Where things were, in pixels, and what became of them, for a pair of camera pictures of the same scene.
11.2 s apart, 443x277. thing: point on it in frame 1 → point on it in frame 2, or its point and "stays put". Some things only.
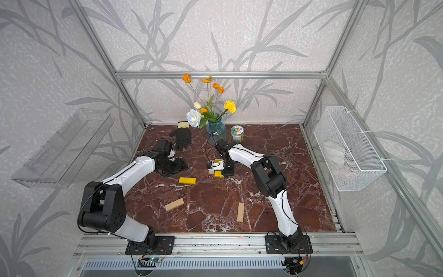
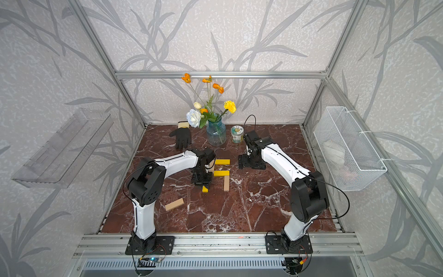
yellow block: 218,173 stays put
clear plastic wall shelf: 56,162 stays put
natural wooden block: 175,203 stays put
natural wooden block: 240,212 → 226,183
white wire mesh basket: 351,160 stays put
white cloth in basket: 335,155 stays put
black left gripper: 180,166 → 206,183
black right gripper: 226,173 → 242,162
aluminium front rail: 216,245 stays put
